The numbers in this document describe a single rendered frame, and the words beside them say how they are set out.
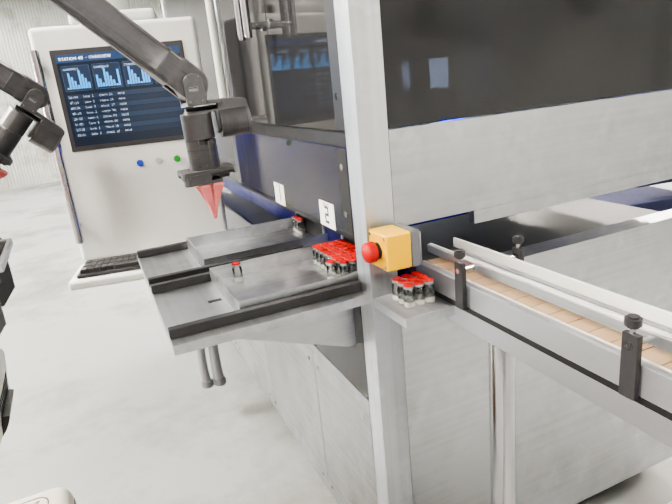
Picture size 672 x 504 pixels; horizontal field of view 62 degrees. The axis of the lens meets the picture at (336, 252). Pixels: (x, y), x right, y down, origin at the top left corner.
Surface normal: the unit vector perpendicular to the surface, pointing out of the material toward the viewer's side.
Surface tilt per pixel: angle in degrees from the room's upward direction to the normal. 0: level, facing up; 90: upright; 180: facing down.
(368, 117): 90
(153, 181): 90
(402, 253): 90
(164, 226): 90
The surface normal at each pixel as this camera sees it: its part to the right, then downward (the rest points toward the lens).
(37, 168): 0.65, 0.16
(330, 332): 0.41, 0.23
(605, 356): -0.91, 0.21
